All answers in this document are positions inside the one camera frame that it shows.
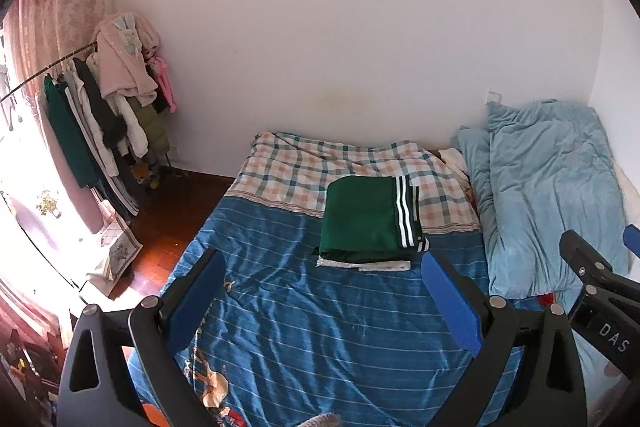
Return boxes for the light blue quilt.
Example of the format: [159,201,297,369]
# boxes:
[451,99,632,299]

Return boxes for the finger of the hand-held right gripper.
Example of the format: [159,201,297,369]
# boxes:
[559,230,640,304]
[623,224,640,258]

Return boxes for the pink plush toy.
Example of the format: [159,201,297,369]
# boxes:
[149,54,179,114]

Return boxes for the olive puffer vest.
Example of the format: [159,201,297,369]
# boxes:
[130,98,172,154]

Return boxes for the floral tote bag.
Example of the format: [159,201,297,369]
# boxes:
[86,212,145,299]

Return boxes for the plaid bed sheet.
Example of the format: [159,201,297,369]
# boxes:
[223,131,481,235]

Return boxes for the green jacket with white stripes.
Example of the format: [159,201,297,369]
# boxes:
[316,175,431,272]

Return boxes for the hanging green garment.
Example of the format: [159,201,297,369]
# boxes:
[44,74,101,190]

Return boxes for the cream fuzzy blanket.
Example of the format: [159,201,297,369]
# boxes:
[612,159,638,228]

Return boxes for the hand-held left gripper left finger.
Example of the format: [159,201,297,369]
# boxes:
[56,248,227,427]

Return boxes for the dark cluttered cabinet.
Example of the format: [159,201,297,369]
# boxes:
[0,329,63,427]

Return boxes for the blue striped bed sheet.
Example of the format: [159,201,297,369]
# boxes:
[127,196,626,427]

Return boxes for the white fleece coat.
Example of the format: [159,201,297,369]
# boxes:
[86,54,149,158]

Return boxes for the black fur coat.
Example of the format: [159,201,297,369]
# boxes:
[74,57,129,148]

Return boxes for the pink floral curtain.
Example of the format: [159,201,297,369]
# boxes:
[0,0,120,233]

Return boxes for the pink fleece robe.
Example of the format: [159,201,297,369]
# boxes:
[94,12,163,108]

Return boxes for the metal clothes rack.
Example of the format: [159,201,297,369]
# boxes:
[0,39,191,180]

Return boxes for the dark striped track pants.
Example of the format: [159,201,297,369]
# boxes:
[90,152,142,222]

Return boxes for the cream pillow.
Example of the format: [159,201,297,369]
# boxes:
[439,148,471,182]

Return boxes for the yellow flowers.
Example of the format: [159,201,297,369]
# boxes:
[36,189,62,219]

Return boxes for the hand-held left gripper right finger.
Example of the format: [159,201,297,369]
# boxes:
[421,251,588,427]

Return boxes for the yellow plush toy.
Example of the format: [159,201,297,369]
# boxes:
[130,162,162,191]

